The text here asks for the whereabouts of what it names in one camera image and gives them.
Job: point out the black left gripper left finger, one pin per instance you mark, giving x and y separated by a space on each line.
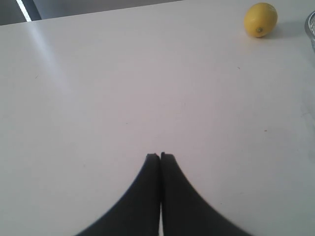
137 212

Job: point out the yellow lemon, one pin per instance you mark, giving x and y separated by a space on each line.
260 19

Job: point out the oval wire mesh basket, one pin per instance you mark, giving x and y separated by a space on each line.
310 29

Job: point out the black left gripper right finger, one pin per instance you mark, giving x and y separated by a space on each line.
184 211

